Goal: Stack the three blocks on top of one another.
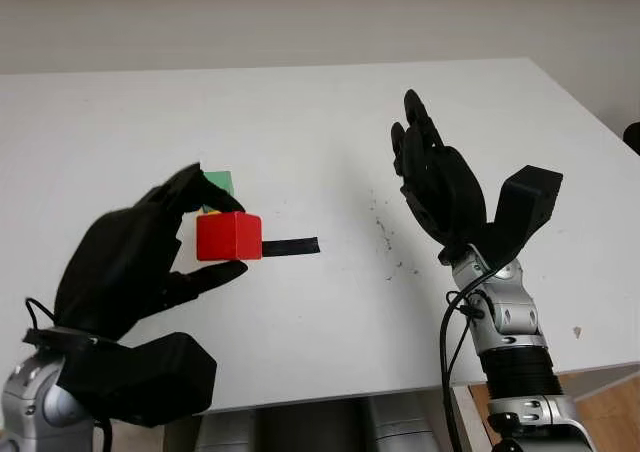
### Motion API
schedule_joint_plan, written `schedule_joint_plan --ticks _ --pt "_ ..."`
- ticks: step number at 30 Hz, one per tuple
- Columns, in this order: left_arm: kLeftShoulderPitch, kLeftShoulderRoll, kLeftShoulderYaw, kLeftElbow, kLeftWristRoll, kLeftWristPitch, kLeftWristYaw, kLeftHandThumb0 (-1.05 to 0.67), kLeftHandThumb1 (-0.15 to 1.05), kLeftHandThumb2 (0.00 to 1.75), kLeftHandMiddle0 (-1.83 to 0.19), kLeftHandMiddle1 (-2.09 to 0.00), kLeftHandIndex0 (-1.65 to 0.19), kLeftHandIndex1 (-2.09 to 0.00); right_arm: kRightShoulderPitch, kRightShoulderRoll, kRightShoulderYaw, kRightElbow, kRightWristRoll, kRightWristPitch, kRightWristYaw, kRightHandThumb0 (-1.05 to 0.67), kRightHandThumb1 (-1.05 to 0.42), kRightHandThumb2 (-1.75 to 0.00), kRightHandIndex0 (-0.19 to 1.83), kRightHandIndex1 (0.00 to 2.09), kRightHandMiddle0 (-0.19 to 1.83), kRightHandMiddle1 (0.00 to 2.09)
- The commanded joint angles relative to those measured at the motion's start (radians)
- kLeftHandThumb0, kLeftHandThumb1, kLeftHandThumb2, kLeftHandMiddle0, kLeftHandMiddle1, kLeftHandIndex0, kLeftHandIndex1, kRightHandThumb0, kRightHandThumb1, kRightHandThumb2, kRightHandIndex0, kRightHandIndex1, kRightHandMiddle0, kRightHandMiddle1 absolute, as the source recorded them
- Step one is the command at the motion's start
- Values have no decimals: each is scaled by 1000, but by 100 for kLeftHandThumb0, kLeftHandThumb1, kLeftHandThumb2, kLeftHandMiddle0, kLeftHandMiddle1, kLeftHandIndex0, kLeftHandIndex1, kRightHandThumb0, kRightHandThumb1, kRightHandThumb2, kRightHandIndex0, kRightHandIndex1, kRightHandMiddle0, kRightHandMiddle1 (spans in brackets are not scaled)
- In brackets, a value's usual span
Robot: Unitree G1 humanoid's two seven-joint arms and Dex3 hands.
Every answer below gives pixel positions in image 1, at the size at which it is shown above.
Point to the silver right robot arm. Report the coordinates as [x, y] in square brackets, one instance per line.
[515, 332]

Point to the black tape strip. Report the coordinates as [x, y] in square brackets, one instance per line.
[292, 246]

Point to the green wooden block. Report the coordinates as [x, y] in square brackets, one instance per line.
[220, 182]

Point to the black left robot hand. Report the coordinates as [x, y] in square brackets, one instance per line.
[120, 252]

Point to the red wooden block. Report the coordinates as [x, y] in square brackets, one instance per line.
[225, 237]

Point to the grey robot thigh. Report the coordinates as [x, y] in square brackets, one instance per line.
[225, 432]
[405, 427]

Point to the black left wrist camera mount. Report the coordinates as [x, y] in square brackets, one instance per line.
[150, 377]

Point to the dark round object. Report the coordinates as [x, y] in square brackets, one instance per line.
[634, 139]

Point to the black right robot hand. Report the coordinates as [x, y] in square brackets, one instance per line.
[445, 197]

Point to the white table leg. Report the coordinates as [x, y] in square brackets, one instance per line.
[470, 422]

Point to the yellow wooden block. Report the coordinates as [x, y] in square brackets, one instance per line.
[210, 212]

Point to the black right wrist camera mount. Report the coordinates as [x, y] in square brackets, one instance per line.
[530, 197]

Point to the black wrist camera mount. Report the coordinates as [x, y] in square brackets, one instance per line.
[530, 197]
[150, 377]

